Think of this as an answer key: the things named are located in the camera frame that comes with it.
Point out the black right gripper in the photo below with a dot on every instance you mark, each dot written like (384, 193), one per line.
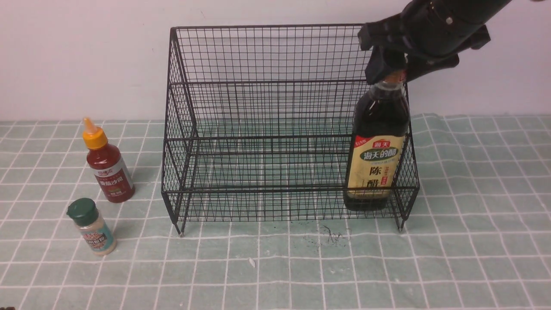
(429, 29)

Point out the dark vinegar bottle yellow label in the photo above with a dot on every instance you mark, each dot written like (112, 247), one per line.
(380, 123)

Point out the red ketchup bottle yellow cap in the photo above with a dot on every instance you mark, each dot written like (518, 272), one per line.
(107, 164)

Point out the green checkered tablecloth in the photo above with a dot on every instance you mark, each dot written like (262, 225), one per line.
(478, 237)

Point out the white pepper shaker green cap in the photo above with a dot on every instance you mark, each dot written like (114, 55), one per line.
(92, 226)

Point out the black wire rack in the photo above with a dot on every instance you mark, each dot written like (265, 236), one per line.
(258, 125)

